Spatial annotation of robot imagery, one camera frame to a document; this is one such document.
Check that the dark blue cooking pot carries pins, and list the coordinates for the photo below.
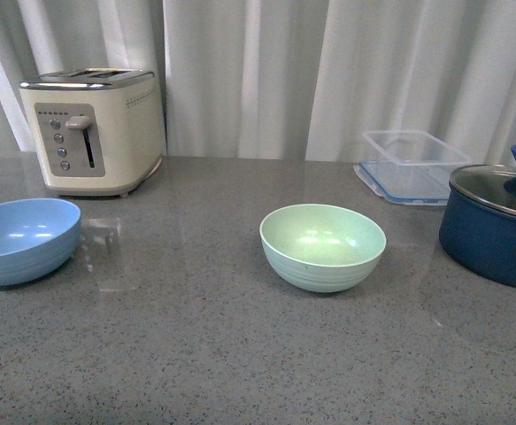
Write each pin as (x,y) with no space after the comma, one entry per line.
(480,238)

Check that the cream two-slot toaster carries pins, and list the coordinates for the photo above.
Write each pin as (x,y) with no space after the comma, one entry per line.
(98,131)

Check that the clear plastic food container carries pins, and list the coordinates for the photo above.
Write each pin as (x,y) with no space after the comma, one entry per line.
(412,148)

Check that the clear blue-rimmed container lid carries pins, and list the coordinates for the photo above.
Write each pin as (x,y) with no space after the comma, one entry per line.
(406,185)

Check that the blue plastic bowl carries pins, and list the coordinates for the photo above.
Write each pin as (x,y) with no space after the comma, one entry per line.
(37,236)

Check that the green plastic bowl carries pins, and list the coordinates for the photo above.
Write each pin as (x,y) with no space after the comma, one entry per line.
(321,248)

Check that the glass pot lid blue knob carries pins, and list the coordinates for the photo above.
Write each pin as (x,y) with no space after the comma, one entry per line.
(493,186)

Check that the white curtain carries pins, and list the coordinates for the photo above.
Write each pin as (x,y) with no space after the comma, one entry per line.
(283,79)

